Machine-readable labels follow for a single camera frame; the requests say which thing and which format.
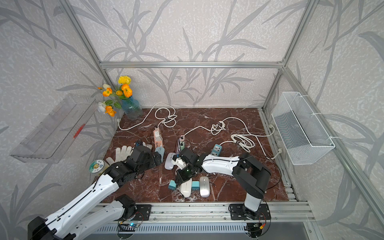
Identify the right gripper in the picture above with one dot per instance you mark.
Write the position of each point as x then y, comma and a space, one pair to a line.
181, 179

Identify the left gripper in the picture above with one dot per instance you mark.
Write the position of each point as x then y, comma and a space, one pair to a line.
153, 162

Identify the teal usb charger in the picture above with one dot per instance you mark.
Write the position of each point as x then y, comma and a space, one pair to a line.
195, 185
172, 185

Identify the lavender white wireless mouse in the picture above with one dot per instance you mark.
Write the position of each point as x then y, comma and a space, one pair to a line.
170, 163

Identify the teal power strip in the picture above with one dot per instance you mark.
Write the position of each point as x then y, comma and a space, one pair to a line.
216, 150

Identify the silver wireless mouse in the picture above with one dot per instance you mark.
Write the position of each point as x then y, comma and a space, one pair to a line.
204, 184

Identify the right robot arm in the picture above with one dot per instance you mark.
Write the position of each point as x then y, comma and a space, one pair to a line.
250, 173

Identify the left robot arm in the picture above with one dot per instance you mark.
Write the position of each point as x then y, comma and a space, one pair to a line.
75, 222

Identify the white work glove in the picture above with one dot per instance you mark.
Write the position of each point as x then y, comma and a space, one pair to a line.
121, 154

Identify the purple power strip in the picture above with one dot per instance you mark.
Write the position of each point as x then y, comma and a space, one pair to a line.
180, 144

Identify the orange power strip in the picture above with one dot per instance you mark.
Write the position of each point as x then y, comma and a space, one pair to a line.
158, 140

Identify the blue glass vase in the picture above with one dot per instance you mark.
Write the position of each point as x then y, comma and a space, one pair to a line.
132, 108

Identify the orange yellow artificial flowers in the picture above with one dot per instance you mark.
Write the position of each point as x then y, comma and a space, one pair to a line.
117, 97

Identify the grey wireless mouse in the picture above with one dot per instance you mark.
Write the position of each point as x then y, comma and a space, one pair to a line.
149, 146

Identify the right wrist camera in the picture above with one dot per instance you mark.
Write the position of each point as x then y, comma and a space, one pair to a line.
178, 162

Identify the light blue wireless mouse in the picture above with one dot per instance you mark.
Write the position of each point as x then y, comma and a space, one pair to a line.
161, 152

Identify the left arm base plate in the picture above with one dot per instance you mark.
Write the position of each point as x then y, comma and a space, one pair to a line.
139, 213

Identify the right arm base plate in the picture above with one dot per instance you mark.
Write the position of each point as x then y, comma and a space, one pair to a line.
240, 212

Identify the clear plastic wall shelf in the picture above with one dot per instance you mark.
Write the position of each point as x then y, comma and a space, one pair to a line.
51, 139

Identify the white wire mesh basket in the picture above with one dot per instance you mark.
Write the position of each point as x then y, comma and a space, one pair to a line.
301, 131

